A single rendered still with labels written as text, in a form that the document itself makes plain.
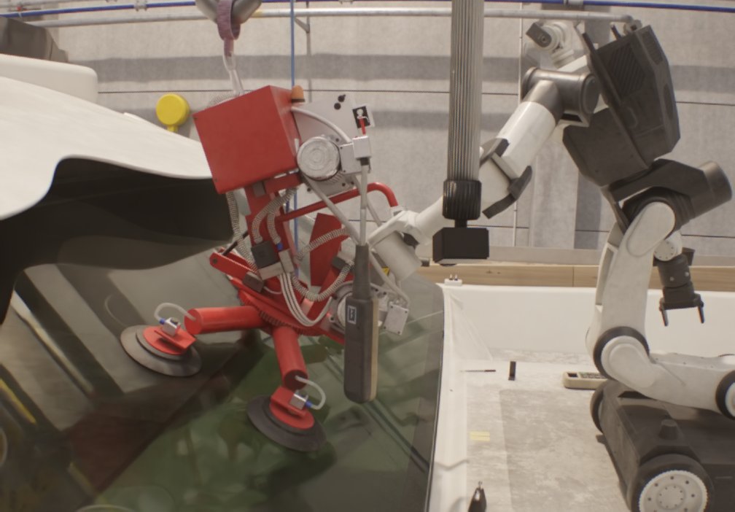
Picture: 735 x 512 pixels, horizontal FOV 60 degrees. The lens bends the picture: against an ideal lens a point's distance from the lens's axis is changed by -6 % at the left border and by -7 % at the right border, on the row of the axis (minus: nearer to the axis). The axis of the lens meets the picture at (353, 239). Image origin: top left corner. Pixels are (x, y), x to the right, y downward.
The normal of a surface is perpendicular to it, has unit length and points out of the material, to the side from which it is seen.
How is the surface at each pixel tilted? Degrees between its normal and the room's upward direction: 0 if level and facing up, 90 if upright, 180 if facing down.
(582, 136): 113
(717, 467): 90
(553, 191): 90
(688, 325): 90
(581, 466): 0
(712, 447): 0
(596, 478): 0
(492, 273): 90
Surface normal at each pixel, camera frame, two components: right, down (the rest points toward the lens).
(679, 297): -0.55, 0.35
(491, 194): 0.30, 0.05
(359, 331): -0.70, 0.11
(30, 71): 0.99, 0.04
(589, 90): 0.72, 0.23
